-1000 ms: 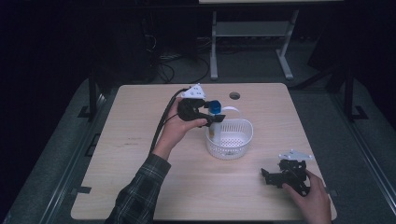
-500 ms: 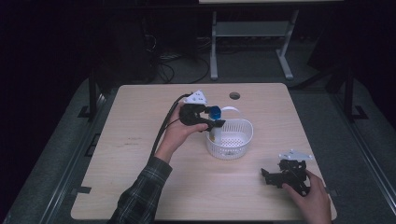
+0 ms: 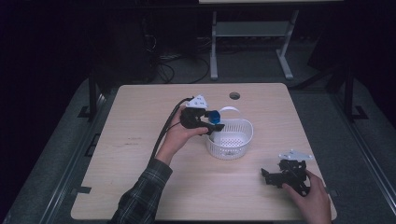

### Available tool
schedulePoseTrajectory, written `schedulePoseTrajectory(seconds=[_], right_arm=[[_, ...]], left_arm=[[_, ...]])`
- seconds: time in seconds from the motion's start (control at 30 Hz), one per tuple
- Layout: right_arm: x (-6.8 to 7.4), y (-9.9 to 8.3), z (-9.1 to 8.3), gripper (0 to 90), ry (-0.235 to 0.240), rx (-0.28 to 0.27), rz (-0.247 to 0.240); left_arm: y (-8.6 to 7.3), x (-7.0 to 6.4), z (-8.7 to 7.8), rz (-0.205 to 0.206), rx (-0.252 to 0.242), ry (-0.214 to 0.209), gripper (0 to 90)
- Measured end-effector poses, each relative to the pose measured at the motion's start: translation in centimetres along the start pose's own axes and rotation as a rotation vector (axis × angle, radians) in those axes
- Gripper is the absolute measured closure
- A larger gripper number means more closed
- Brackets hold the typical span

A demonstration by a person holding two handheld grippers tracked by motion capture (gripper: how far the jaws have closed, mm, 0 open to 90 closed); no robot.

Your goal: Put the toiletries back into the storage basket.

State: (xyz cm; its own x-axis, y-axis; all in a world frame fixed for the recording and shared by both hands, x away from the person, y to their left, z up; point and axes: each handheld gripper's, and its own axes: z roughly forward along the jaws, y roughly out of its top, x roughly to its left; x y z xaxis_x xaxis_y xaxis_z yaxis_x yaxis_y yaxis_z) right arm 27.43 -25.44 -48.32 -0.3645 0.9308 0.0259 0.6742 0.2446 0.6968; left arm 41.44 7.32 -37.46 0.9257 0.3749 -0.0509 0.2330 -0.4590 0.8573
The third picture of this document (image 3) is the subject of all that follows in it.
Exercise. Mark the white plastic basket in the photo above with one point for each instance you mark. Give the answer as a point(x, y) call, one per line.
point(230, 147)

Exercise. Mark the person's left hand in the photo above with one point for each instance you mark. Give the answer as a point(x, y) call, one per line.
point(176, 138)

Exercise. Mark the white bottle with blue cap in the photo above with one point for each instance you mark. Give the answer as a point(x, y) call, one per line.
point(214, 116)

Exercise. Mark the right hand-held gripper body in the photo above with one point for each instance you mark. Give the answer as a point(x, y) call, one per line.
point(294, 174)

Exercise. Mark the white metal table frame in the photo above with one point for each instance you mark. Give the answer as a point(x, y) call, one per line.
point(249, 28)

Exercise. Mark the black metal stand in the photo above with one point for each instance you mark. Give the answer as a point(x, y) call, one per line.
point(92, 93)
point(349, 93)

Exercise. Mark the person's right hand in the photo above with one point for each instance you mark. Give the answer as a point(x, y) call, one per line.
point(314, 203)

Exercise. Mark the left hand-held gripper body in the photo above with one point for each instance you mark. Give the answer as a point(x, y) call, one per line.
point(190, 118)

